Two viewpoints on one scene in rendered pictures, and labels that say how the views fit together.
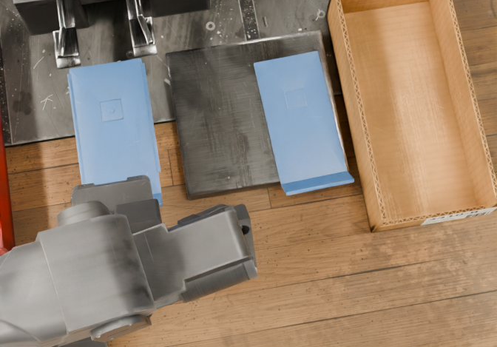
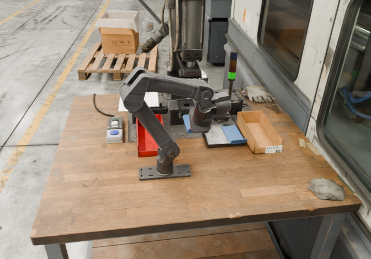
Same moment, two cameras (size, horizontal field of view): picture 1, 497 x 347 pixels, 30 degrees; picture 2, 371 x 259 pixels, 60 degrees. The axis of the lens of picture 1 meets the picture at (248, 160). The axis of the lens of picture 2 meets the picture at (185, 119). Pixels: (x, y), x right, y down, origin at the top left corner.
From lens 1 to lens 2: 95 cm
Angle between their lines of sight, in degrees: 45
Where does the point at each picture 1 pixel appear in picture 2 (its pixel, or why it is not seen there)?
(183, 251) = (217, 95)
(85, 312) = (202, 85)
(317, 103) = (236, 132)
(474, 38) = not seen: hidden behind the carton
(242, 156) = (220, 139)
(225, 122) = (215, 135)
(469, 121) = (272, 132)
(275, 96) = (227, 131)
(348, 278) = (249, 160)
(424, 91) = (260, 133)
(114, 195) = not seen: hidden behind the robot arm
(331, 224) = (243, 152)
